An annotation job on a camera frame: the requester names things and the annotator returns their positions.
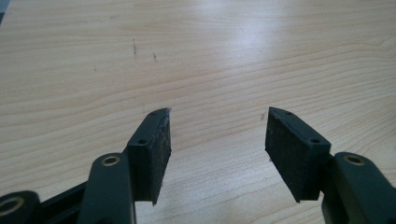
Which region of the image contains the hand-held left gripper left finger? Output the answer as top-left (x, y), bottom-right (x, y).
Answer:
top-left (126, 107), bottom-right (173, 206)

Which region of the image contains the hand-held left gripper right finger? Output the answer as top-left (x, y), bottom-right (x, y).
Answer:
top-left (264, 106), bottom-right (332, 204)

